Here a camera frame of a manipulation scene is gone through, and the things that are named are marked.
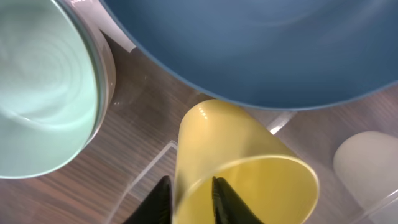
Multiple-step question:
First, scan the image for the mint green small bowl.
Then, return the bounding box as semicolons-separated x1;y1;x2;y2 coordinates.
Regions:
1;0;106;179

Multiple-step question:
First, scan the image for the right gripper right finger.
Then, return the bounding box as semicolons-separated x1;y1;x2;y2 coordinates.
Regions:
212;177;263;224

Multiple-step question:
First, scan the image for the cream cup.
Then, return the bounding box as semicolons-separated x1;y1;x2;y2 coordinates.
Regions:
333;131;397;209

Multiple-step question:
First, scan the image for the yellow cup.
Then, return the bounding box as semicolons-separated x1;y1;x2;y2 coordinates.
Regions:
173;100;320;223

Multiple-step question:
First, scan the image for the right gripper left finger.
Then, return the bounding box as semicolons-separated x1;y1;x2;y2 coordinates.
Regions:
123;176;172;224

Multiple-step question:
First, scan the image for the dark blue bowl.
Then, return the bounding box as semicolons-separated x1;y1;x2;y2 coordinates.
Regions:
103;0;397;110

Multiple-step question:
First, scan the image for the clear plastic storage container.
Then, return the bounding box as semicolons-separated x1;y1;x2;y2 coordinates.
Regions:
52;0;398;224

